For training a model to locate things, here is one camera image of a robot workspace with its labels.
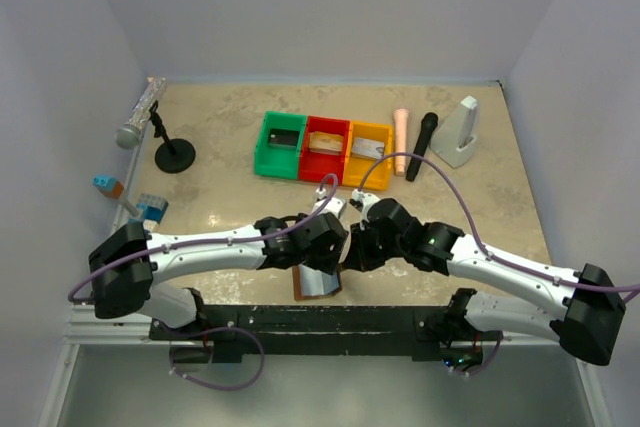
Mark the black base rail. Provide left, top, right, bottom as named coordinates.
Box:
left=149, top=305, right=499, bottom=363

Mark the grey wedge stand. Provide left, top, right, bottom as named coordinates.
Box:
left=431, top=96, right=479, bottom=168

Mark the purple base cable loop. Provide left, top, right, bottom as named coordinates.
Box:
left=168, top=319, right=274, bottom=391

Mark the black microphone stand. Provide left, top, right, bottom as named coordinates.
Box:
left=150, top=101, right=196, bottom=174

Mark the silver VIP card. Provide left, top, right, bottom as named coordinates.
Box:
left=351, top=137, right=385, bottom=153

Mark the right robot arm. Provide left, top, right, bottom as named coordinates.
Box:
left=344, top=191, right=626, bottom=366

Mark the yellow plastic bin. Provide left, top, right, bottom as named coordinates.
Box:
left=342, top=119, right=394, bottom=192

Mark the gold VIP card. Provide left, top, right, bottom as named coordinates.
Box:
left=309, top=131, right=343, bottom=150

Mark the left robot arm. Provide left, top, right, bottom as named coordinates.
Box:
left=89, top=212, right=348, bottom=339

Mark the black card in green bin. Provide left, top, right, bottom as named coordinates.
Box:
left=267, top=129, right=299, bottom=149

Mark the blue orange toy brick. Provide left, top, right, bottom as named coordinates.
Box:
left=93, top=175, right=124, bottom=200

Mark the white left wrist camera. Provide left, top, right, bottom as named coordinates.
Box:
left=310, top=187, right=346, bottom=220

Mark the silver card in yellow bin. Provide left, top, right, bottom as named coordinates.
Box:
left=351, top=148, right=384, bottom=161

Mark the aluminium frame rail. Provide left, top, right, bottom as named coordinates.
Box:
left=64, top=305, right=151, bottom=346

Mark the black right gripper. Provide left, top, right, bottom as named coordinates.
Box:
left=343, top=219, right=408, bottom=272

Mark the brown leather card holder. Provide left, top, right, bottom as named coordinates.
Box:
left=292, top=265, right=342, bottom=301

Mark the green plastic bin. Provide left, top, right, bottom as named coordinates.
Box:
left=254, top=111, right=307, bottom=180

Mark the red plastic bin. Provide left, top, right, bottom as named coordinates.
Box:
left=298, top=116, right=350, bottom=184

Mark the silver glitter microphone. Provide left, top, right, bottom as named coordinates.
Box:
left=114, top=77, right=167, bottom=150

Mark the blue toy brick stack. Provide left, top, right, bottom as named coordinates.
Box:
left=128, top=193, right=169, bottom=233

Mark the pink cylindrical handle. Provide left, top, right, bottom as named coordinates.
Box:
left=393, top=108, right=409, bottom=177

